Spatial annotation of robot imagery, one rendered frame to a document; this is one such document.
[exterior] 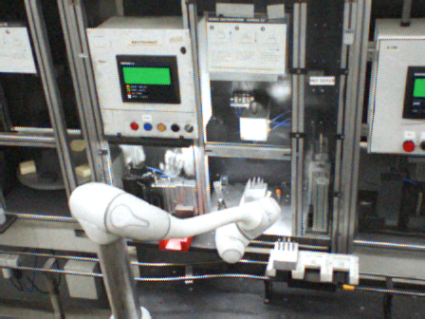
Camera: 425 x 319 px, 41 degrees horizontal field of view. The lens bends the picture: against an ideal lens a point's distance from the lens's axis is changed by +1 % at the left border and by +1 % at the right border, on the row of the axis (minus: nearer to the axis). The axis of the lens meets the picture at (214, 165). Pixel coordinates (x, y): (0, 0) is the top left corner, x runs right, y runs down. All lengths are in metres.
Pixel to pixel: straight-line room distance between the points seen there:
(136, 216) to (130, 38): 0.88
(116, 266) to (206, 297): 0.77
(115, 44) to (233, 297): 1.20
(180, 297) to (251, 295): 0.32
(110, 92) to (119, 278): 0.83
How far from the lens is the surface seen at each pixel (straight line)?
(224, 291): 2.61
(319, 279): 2.43
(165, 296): 2.61
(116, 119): 2.44
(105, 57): 2.35
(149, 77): 2.29
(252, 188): 2.65
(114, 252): 1.87
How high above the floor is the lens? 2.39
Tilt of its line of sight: 28 degrees down
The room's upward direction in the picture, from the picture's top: 4 degrees counter-clockwise
